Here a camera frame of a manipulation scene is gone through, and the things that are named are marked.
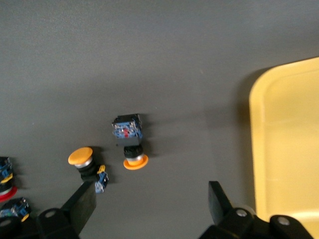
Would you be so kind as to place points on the red mushroom push button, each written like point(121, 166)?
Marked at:
point(5, 174)
point(15, 207)

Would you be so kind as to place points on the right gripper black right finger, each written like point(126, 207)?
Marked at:
point(220, 209)

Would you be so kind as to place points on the yellow plastic tray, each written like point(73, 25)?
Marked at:
point(286, 137)

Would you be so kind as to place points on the yellow mushroom push button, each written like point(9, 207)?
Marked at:
point(127, 132)
point(79, 155)

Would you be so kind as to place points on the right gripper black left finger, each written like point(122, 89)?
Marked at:
point(79, 209)

